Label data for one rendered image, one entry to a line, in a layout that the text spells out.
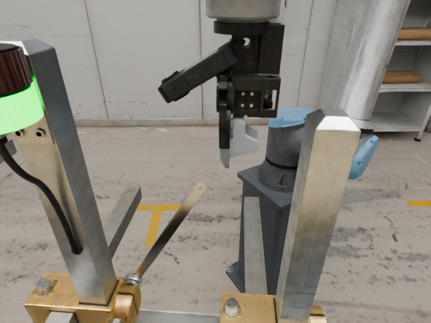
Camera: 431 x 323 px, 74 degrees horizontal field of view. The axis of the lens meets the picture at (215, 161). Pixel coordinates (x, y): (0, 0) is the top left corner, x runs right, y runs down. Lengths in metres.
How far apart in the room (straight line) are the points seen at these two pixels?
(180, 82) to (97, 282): 0.27
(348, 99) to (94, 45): 2.54
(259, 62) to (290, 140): 0.60
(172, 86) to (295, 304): 0.31
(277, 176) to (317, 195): 0.77
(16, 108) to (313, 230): 0.26
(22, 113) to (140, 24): 2.73
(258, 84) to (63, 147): 0.23
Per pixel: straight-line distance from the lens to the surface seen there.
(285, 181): 1.04
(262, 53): 0.38
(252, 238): 0.52
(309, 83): 3.13
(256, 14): 0.35
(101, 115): 3.26
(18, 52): 0.23
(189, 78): 0.38
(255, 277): 0.46
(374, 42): 0.92
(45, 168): 0.30
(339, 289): 1.60
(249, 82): 0.37
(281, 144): 0.98
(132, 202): 0.59
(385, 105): 3.55
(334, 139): 0.24
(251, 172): 1.14
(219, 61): 0.38
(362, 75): 0.91
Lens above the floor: 1.21
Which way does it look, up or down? 30 degrees down
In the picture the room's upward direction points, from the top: straight up
